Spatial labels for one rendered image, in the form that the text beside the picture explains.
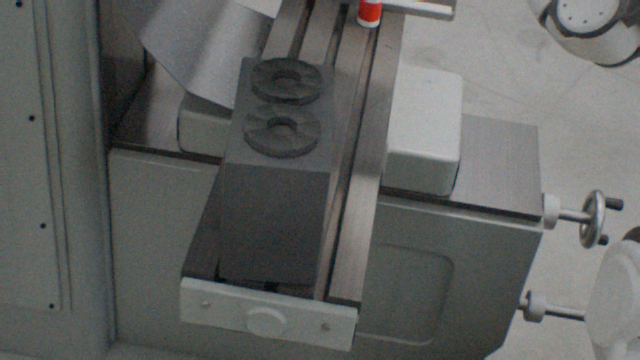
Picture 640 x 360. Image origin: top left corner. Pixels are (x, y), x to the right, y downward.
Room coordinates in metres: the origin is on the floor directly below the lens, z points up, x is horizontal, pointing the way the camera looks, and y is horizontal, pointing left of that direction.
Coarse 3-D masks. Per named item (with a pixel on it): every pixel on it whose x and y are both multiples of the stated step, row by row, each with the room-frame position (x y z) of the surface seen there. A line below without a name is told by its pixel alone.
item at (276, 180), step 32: (256, 64) 0.98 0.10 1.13; (288, 64) 0.97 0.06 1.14; (320, 64) 1.00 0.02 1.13; (256, 96) 0.91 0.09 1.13; (288, 96) 0.90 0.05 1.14; (320, 96) 0.93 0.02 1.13; (256, 128) 0.83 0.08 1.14; (288, 128) 0.86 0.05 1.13; (320, 128) 0.86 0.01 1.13; (256, 160) 0.79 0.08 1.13; (288, 160) 0.80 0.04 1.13; (320, 160) 0.80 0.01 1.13; (224, 192) 0.78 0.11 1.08; (256, 192) 0.78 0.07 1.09; (288, 192) 0.78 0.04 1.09; (320, 192) 0.79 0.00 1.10; (224, 224) 0.78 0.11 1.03; (256, 224) 0.78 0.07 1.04; (288, 224) 0.78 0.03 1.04; (320, 224) 0.79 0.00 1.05; (224, 256) 0.78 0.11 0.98; (256, 256) 0.78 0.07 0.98; (288, 256) 0.78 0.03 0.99
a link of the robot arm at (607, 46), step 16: (528, 0) 1.13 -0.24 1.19; (544, 0) 1.10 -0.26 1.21; (544, 16) 1.10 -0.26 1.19; (560, 32) 1.06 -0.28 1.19; (608, 32) 1.02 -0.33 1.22; (624, 32) 1.04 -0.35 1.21; (576, 48) 1.06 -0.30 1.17; (592, 48) 1.04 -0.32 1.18; (608, 48) 1.04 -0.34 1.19; (624, 48) 1.05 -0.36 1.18; (608, 64) 1.06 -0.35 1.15
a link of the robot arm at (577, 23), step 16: (560, 0) 1.06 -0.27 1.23; (576, 0) 1.05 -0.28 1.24; (592, 0) 1.04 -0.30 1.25; (608, 0) 1.03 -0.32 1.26; (624, 0) 1.03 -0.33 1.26; (560, 16) 1.04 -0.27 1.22; (576, 16) 1.03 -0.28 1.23; (592, 16) 1.02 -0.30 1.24; (608, 16) 1.02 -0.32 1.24; (624, 16) 1.01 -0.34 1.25; (576, 32) 1.02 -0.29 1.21; (592, 32) 1.01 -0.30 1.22; (624, 64) 1.07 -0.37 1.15
